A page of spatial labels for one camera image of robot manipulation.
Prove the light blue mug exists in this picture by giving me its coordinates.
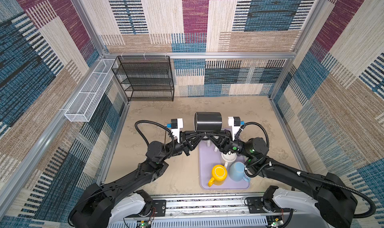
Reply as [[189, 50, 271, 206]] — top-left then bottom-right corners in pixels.
[[229, 161, 251, 182]]

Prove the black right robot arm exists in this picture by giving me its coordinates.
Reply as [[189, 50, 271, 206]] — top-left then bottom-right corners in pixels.
[[204, 130, 360, 228]]

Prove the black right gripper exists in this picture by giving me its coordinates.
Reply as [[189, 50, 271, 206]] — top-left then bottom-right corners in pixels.
[[205, 129, 252, 158]]

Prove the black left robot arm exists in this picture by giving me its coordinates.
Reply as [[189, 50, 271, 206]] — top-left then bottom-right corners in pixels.
[[68, 132, 206, 228]]

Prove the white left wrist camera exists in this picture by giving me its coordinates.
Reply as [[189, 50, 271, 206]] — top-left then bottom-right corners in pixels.
[[167, 118, 184, 143]]

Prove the black mug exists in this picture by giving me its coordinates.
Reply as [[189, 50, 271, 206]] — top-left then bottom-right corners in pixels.
[[194, 112, 222, 140]]

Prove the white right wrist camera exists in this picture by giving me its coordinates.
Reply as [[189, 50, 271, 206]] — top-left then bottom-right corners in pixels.
[[228, 116, 245, 140]]

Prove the white wire mesh basket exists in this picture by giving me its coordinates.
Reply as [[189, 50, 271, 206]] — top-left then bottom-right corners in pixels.
[[65, 59, 115, 122]]

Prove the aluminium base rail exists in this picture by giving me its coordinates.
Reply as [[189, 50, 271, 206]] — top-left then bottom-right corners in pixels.
[[74, 191, 325, 228]]

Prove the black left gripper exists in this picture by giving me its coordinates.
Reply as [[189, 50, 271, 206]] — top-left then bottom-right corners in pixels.
[[159, 133, 202, 163]]

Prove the black wire shelf rack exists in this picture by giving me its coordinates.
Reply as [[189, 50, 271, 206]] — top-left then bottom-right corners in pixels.
[[112, 56, 175, 102]]

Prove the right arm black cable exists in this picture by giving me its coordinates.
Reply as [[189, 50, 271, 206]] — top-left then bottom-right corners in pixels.
[[239, 121, 377, 219]]

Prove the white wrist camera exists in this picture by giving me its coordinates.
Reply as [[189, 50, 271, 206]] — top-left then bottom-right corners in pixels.
[[167, 118, 184, 143], [228, 116, 245, 140]]

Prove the lavender plastic tray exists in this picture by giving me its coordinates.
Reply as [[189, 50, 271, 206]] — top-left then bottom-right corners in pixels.
[[199, 140, 250, 190]]

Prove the white mug dark rim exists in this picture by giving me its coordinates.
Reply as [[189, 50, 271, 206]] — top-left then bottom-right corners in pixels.
[[220, 151, 237, 169]]

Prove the yellow mug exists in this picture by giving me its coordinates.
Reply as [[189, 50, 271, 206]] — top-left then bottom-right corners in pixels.
[[208, 165, 228, 187]]

